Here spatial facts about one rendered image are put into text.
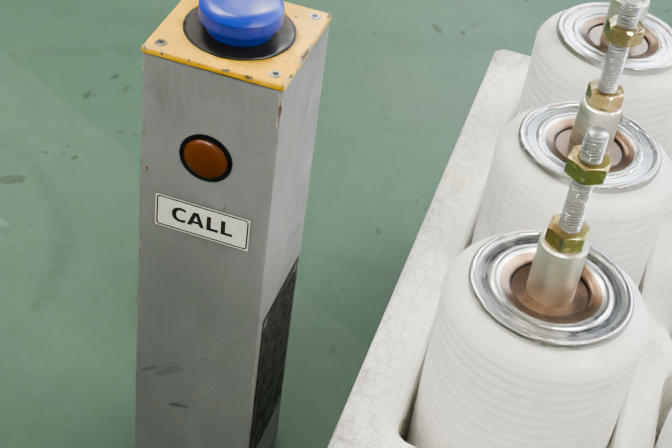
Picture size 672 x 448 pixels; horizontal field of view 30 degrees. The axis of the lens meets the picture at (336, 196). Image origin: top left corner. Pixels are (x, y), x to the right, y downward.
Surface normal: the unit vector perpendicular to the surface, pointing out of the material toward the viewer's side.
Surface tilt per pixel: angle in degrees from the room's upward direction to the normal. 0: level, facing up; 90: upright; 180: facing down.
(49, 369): 0
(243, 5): 0
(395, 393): 0
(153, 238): 90
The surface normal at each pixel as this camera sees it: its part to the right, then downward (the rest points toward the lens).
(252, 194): -0.30, 0.58
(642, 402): 0.11, -0.77
